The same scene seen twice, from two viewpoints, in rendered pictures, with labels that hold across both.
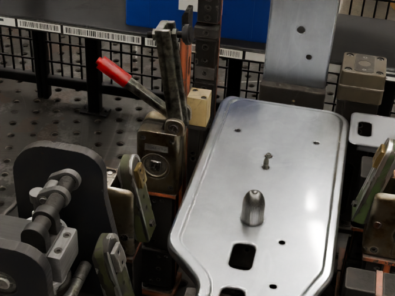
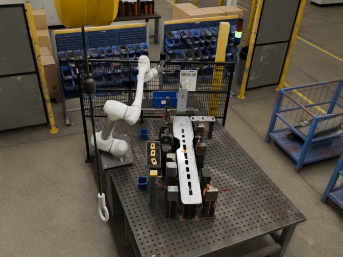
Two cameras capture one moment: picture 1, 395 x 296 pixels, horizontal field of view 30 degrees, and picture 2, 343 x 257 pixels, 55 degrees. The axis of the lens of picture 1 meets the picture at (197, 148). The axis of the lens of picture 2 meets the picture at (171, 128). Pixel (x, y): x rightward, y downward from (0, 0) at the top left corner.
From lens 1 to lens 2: 273 cm
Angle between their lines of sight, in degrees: 13
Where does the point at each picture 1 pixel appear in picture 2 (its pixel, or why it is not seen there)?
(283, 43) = (179, 107)
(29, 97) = not seen: hidden behind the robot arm
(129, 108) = (147, 119)
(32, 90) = not seen: hidden behind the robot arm
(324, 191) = (190, 127)
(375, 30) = (190, 102)
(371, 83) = (192, 111)
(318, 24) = (184, 104)
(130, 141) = (151, 125)
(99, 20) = (148, 106)
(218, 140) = (174, 123)
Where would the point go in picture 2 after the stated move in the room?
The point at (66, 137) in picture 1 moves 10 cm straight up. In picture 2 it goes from (140, 126) to (139, 120)
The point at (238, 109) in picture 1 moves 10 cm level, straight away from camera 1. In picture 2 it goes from (174, 118) to (173, 113)
